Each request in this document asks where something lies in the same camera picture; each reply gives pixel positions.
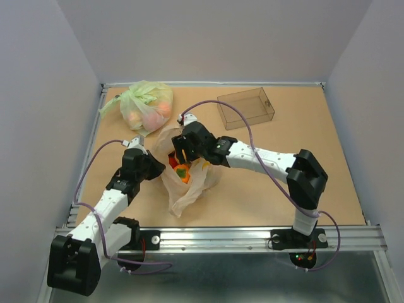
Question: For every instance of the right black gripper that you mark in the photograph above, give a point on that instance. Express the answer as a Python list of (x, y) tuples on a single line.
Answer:
[(180, 143)]

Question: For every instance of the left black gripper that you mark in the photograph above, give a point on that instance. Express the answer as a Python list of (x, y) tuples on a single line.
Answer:
[(157, 166)]

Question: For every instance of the orange persimmon with green calyx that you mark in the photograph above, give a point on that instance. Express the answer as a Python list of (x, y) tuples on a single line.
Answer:
[(182, 171)]

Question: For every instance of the orange translucent plastic bag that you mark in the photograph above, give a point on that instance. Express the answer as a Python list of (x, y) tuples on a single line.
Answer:
[(202, 175)]

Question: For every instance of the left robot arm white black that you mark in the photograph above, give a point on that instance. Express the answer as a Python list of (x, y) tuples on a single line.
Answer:
[(76, 260)]

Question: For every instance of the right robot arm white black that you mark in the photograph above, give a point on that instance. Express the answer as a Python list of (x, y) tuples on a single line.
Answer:
[(301, 172)]

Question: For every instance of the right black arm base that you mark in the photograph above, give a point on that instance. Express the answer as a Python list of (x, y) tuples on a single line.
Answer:
[(303, 248)]

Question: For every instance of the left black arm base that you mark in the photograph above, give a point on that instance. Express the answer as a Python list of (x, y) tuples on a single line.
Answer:
[(149, 240)]

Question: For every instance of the green plastic bag with fruit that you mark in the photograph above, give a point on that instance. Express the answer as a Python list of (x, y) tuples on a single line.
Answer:
[(145, 106)]

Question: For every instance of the clear plastic box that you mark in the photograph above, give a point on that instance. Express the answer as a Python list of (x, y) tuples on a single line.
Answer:
[(253, 104)]

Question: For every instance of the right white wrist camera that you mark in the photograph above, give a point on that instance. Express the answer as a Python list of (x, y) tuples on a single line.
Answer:
[(186, 119)]

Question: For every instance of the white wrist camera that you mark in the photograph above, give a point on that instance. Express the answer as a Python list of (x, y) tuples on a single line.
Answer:
[(137, 143), (186, 119)]

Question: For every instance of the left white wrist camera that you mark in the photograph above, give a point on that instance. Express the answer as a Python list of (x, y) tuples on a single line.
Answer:
[(137, 143)]

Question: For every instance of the aluminium front rail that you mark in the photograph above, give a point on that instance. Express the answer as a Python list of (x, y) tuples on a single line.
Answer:
[(255, 239)]

